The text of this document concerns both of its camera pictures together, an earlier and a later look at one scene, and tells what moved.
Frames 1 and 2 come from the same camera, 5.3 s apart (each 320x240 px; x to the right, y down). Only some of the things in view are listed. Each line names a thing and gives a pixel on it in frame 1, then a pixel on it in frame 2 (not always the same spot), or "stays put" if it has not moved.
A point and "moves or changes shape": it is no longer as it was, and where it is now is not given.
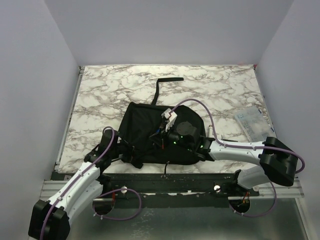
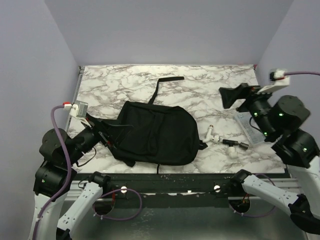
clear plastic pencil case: (254, 124) stays put
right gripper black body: (172, 137) → (257, 105)
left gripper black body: (123, 149) → (87, 138)
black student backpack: (141, 120) moves or changes shape
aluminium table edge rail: (56, 166) stays put
